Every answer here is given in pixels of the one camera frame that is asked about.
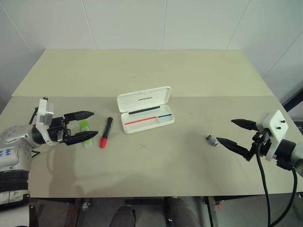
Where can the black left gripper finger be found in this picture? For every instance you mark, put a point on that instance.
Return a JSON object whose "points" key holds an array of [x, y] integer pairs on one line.
{"points": [[80, 137], [80, 115]]}

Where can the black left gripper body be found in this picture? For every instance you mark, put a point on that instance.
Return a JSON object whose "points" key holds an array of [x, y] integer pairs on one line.
{"points": [[56, 127]]}

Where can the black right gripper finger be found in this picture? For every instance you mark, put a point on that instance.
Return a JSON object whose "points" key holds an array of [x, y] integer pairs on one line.
{"points": [[234, 146], [246, 124]]}

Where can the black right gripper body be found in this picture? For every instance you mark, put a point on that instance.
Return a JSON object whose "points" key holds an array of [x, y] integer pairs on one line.
{"points": [[261, 142]]}

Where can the green highlighter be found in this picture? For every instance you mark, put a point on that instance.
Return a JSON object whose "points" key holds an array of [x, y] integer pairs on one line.
{"points": [[84, 125]]}

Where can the red and black marker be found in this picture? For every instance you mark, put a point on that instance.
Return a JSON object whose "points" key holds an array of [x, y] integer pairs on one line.
{"points": [[105, 134]]}

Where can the white plastic pencil case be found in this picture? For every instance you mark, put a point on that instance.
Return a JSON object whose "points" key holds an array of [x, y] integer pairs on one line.
{"points": [[142, 99]]}

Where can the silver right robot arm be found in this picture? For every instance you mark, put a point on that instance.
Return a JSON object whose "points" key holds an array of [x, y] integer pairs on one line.
{"points": [[296, 152]]}

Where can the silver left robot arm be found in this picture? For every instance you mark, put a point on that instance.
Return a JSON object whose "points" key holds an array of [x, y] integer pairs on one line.
{"points": [[14, 138]]}

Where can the black clamp with red spot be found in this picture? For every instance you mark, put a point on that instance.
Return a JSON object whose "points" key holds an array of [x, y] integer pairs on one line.
{"points": [[216, 203]]}

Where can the dark rounded wide shape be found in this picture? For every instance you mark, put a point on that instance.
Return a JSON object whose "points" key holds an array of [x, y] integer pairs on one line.
{"points": [[182, 212]]}

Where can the dark rounded narrow shape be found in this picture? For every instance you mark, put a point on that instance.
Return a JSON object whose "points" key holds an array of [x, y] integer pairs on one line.
{"points": [[124, 216]]}

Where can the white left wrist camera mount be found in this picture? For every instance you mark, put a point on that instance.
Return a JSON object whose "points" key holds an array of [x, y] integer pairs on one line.
{"points": [[43, 111]]}

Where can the dark metal frame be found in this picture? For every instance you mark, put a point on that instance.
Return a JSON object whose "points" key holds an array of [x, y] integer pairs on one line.
{"points": [[294, 99]]}

